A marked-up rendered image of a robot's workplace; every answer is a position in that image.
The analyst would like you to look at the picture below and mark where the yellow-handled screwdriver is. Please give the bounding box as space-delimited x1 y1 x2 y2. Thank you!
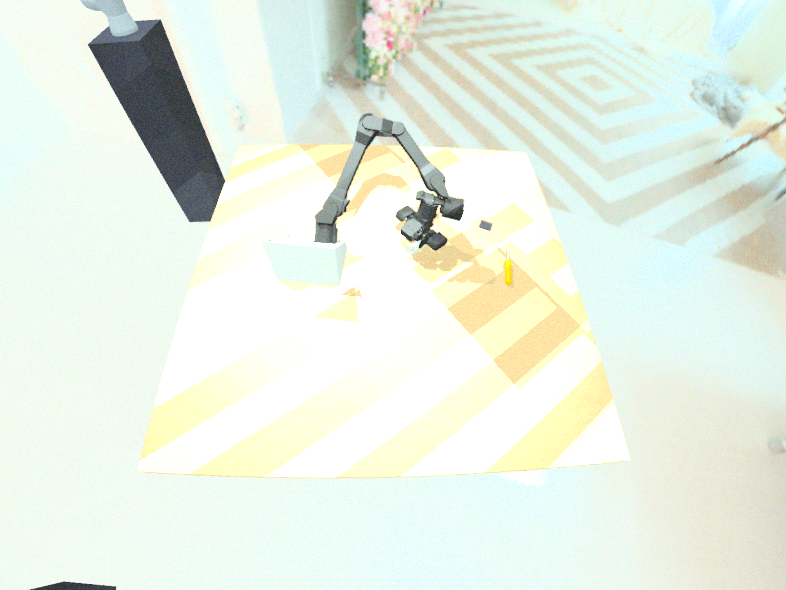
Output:
505 248 512 285

